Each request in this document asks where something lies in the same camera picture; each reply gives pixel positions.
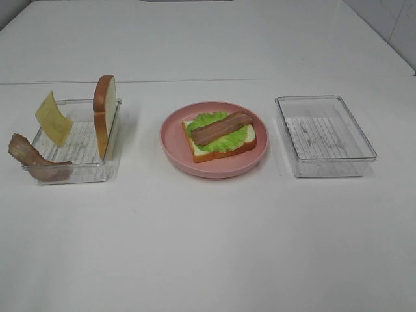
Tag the yellow cheese slice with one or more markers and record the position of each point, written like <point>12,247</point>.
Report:
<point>53,123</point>

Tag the left clear plastic tray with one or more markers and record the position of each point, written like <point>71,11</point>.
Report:
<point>80,152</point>

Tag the right clear plastic tray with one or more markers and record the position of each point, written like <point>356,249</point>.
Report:
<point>322,137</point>

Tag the pink round plate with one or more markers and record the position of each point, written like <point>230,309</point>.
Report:
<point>178,151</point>

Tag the green lettuce leaf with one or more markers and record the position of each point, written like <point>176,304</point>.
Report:
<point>227,143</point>

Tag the brown bacon strip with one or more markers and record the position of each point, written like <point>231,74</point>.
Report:
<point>24,152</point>

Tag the clear plastic tray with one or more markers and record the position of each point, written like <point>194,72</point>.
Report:
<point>80,152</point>
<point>322,137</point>

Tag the bread slice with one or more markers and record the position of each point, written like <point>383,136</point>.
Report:
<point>104,108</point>
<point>217,155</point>

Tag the red bacon strip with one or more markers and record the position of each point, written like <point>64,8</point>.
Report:
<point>206,128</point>

